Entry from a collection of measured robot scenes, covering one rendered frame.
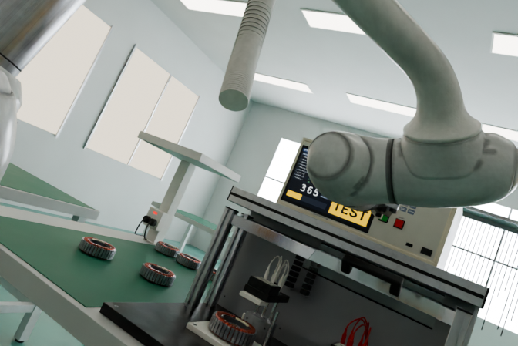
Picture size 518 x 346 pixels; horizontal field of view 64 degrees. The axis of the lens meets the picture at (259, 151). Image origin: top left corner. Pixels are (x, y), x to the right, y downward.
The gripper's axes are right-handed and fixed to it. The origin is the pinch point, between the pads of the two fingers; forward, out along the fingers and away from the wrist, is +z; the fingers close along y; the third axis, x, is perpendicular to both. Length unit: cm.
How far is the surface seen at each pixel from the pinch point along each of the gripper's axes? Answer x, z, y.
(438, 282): -9.8, 6.5, 16.1
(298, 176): 2.4, 9.3, -25.7
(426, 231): 0.2, 9.5, 10.1
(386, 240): -5.3, 9.4, 2.4
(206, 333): -40.2, -10.6, -22.8
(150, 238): -42, 64, -108
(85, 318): -44, -30, -39
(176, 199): -20, 66, -106
